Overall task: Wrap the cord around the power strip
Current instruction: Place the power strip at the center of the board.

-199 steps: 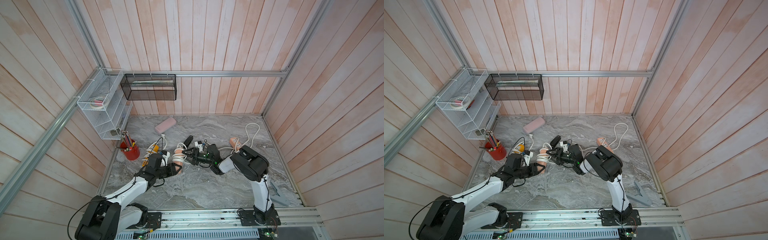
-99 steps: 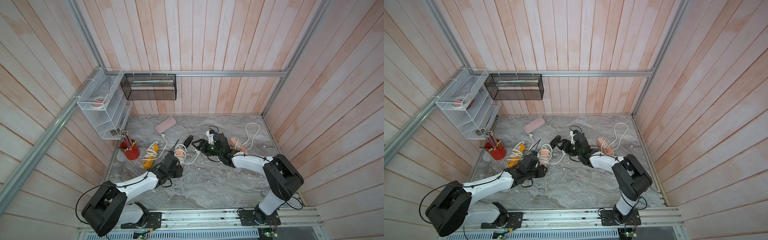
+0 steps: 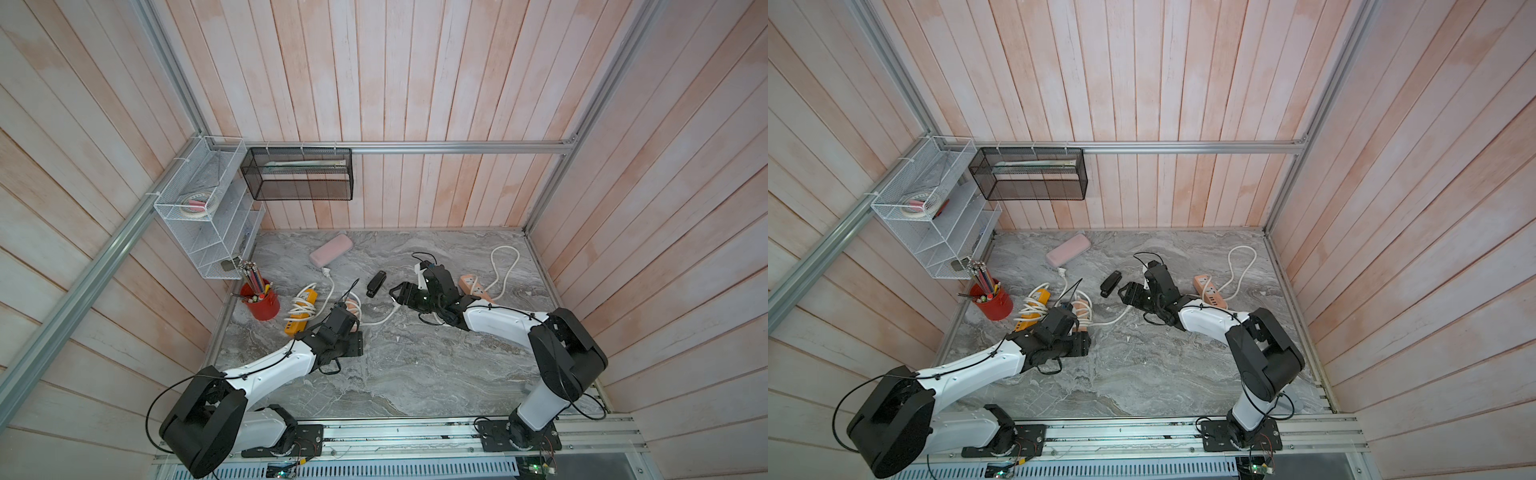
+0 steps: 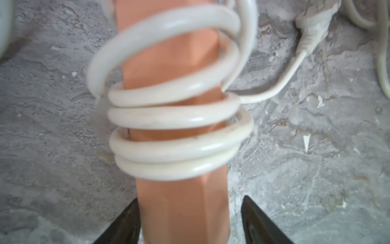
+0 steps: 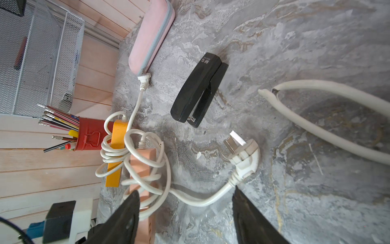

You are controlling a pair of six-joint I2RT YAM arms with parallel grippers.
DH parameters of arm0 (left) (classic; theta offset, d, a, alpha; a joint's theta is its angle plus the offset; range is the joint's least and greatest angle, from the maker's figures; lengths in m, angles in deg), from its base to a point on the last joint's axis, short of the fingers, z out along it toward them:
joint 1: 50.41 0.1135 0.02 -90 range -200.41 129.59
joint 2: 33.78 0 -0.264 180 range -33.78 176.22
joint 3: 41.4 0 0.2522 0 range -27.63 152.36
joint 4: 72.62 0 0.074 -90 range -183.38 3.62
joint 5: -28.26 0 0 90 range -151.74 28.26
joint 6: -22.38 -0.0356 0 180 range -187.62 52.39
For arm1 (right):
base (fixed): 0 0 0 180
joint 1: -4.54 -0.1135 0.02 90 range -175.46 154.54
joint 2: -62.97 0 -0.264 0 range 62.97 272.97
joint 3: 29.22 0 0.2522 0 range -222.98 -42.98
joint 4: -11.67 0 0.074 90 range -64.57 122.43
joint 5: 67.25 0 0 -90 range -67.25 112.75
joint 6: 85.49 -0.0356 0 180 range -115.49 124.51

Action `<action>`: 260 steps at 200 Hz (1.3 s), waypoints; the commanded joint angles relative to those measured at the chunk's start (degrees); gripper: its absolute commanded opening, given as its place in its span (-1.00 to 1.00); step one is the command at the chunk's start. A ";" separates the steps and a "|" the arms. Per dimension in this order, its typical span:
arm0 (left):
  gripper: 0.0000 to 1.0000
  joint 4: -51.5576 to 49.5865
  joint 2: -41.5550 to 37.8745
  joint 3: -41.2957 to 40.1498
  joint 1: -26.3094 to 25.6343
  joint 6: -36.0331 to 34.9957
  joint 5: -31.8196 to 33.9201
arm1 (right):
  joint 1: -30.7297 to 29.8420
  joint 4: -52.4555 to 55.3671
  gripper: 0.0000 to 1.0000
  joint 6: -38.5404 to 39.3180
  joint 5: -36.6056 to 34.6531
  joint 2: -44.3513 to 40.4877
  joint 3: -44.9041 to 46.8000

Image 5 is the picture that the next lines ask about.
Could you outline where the yellow power strip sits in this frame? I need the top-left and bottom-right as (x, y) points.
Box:
(105, 120), (127, 188)

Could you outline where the black remote control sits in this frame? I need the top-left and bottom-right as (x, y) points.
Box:
(170, 52), (229, 128)

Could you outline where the red pencil cup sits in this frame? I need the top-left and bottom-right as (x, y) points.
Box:
(38, 104), (107, 151)

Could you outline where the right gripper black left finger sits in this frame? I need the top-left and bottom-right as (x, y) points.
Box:
(84, 191), (140, 244)

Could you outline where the white cord of yellow strip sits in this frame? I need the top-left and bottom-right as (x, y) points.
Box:
(95, 73), (153, 179)

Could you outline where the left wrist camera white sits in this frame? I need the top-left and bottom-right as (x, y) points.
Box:
(24, 198), (93, 244)

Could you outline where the white cord of front strip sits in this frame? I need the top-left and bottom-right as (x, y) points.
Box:
(121, 129), (261, 220)

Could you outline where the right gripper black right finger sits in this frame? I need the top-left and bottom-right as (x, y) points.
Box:
(232, 188), (289, 244)

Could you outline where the pink power strip front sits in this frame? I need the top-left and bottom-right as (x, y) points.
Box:
(128, 148), (156, 244)

